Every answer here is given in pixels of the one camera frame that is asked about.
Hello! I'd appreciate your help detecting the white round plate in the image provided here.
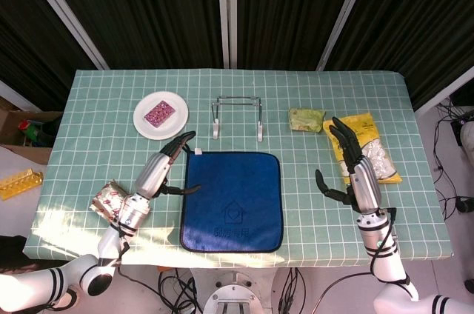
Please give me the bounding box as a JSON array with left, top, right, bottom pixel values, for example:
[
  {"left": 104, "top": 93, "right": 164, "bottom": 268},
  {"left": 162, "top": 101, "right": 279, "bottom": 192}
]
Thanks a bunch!
[{"left": 133, "top": 90, "right": 190, "bottom": 141}]

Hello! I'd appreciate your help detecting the black pleated curtain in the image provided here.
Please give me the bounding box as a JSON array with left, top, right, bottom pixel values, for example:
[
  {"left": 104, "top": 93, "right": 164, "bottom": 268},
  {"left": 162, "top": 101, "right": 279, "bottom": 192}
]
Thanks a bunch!
[
  {"left": 236, "top": 0, "right": 358, "bottom": 70},
  {"left": 325, "top": 0, "right": 474, "bottom": 111},
  {"left": 0, "top": 0, "right": 99, "bottom": 110},
  {"left": 36, "top": 0, "right": 226, "bottom": 70}
]

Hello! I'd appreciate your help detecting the green checked tablecloth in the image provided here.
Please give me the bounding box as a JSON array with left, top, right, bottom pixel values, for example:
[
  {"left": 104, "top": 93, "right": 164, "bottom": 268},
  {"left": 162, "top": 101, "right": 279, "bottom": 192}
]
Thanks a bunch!
[{"left": 22, "top": 68, "right": 455, "bottom": 267}]

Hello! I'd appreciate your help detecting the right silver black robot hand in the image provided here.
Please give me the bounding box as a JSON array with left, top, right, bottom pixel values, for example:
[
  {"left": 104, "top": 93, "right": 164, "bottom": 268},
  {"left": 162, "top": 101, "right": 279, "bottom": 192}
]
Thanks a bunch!
[{"left": 314, "top": 116, "right": 384, "bottom": 216}]

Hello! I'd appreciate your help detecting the red and green packet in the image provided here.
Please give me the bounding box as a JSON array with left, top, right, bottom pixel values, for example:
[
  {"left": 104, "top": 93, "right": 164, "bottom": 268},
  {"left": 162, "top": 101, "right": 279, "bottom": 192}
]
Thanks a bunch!
[{"left": 19, "top": 119, "right": 44, "bottom": 147}]

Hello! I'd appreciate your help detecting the white partition frame post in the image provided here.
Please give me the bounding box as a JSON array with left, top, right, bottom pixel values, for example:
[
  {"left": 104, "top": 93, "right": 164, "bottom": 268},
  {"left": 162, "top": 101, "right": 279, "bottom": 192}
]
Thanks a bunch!
[
  {"left": 413, "top": 65, "right": 474, "bottom": 115},
  {"left": 316, "top": 0, "right": 375, "bottom": 71},
  {"left": 24, "top": 0, "right": 110, "bottom": 70},
  {"left": 216, "top": 0, "right": 238, "bottom": 70}
]

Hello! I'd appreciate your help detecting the beige and red snack packet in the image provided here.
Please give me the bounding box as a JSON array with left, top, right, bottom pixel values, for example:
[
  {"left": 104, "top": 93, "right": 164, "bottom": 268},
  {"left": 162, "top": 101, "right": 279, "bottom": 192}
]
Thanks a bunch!
[{"left": 90, "top": 179, "right": 131, "bottom": 223}]

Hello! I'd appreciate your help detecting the metal wire rack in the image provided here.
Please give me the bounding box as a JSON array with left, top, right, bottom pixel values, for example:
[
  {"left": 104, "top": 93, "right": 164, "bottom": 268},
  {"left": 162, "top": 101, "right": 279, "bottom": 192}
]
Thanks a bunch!
[{"left": 210, "top": 95, "right": 266, "bottom": 142}]

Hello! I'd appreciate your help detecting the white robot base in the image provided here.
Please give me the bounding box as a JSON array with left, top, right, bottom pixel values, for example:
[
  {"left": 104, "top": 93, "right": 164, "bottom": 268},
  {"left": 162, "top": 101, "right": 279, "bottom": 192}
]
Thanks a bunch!
[{"left": 202, "top": 271, "right": 277, "bottom": 314}]

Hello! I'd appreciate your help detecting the blue and grey microfiber towel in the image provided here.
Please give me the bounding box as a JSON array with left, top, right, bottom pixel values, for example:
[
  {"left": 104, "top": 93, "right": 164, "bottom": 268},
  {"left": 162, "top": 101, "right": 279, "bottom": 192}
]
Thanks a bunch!
[{"left": 180, "top": 146, "right": 284, "bottom": 255}]

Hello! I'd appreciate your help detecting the yellow marshmallow bag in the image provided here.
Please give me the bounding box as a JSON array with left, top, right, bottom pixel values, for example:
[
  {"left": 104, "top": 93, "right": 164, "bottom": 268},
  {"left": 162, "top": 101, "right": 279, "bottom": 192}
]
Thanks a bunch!
[{"left": 322, "top": 113, "right": 404, "bottom": 185}]

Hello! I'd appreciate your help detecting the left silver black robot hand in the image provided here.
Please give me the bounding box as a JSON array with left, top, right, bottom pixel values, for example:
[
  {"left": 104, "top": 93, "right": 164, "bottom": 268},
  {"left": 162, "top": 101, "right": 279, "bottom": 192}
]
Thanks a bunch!
[{"left": 131, "top": 130, "right": 203, "bottom": 201}]

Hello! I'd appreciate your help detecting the black cable bundle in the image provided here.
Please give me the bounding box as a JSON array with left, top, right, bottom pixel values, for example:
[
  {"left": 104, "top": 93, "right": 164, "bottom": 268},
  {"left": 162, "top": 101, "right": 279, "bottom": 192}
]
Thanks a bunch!
[
  {"left": 118, "top": 267, "right": 204, "bottom": 314},
  {"left": 431, "top": 97, "right": 474, "bottom": 218},
  {"left": 277, "top": 267, "right": 309, "bottom": 314}
]

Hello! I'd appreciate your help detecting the pink sprinkled cake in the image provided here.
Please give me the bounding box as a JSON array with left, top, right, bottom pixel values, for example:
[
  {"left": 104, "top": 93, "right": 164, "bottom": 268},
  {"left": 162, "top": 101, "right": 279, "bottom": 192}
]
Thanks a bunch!
[{"left": 143, "top": 100, "right": 176, "bottom": 128}]

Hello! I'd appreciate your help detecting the green crumpled snack packet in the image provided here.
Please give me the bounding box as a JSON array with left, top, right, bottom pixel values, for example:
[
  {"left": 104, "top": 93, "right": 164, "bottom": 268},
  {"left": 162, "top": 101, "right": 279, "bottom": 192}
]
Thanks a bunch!
[{"left": 288, "top": 107, "right": 327, "bottom": 133}]

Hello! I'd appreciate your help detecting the brown cardboard box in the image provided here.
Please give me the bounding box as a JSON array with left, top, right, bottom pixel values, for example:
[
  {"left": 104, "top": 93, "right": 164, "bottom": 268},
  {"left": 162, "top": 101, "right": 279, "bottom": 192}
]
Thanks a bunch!
[{"left": 0, "top": 108, "right": 64, "bottom": 165}]

